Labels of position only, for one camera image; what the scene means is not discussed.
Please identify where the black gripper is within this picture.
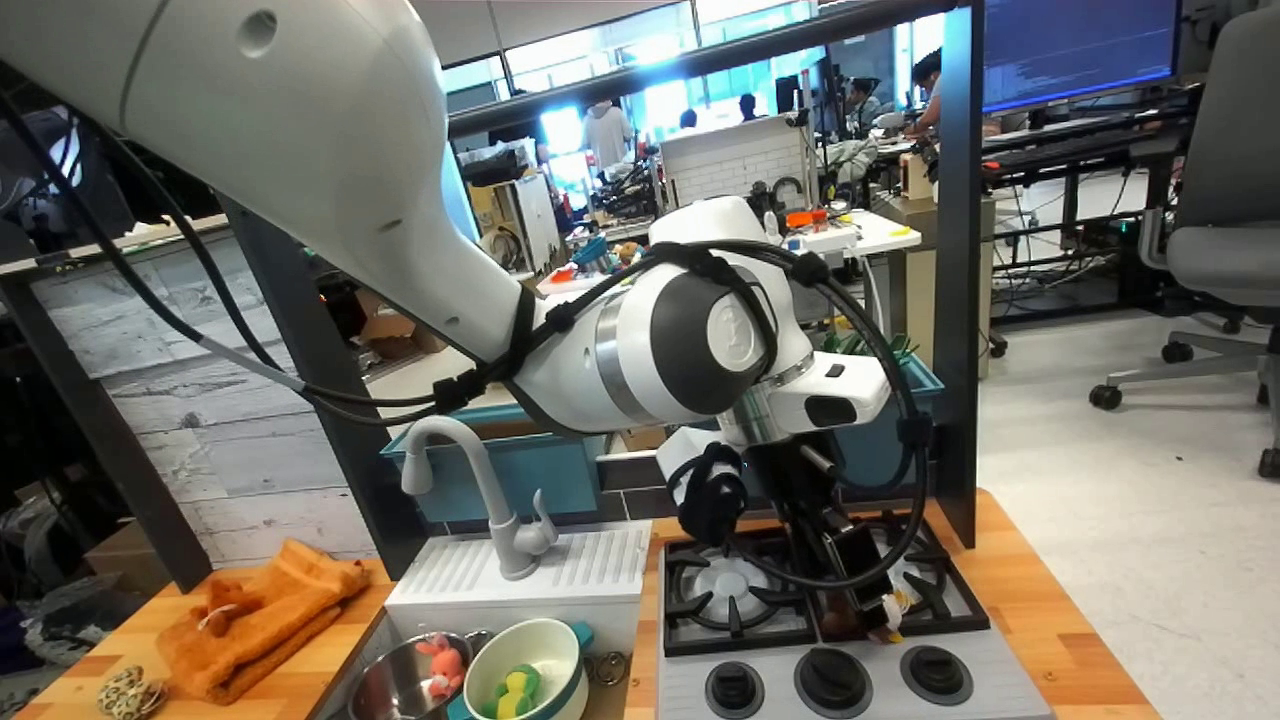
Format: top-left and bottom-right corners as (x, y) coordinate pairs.
(764, 440), (885, 618)

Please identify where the green plush toy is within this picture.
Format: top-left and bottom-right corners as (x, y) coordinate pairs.
(491, 662), (544, 720)

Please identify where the pink plush toy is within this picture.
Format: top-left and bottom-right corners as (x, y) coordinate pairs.
(422, 638), (462, 696)

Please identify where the orange towel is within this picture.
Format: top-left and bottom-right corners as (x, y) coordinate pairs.
(155, 540), (372, 702)

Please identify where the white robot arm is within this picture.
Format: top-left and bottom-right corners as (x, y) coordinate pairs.
(0, 0), (896, 446)

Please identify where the toy stove top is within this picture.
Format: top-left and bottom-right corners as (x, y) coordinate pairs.
(654, 526), (1050, 720)

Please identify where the white teal-rimmed pot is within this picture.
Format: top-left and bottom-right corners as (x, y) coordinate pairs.
(462, 616), (588, 720)

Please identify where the white sink unit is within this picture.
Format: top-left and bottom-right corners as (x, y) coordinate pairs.
(321, 519), (652, 720)

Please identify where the steel pot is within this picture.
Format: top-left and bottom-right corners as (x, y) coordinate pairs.
(344, 632), (466, 720)

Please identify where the teal planter box right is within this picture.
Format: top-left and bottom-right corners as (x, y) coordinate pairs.
(832, 351), (943, 490)

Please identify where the teal planter box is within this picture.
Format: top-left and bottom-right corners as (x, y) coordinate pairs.
(832, 351), (943, 490)
(419, 403), (606, 522)

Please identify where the white work table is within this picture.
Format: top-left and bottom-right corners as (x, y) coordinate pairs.
(784, 208), (924, 264)

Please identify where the teal planter box left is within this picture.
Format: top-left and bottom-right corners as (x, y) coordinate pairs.
(419, 403), (606, 522)

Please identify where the grey toy faucet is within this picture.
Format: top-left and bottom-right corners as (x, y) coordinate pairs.
(401, 416), (556, 578)

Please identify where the grey office chair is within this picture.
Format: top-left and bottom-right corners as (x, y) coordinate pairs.
(1088, 2), (1280, 481)

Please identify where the blue monitor screen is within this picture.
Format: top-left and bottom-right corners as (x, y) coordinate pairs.
(984, 0), (1178, 113)

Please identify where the grey wood backsplash panel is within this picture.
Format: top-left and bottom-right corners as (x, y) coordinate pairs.
(31, 264), (377, 566)

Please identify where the patterned small cloth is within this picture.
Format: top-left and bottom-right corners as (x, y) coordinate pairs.
(97, 662), (168, 720)

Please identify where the black frame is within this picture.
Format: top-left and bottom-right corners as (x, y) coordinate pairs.
(0, 0), (993, 591)

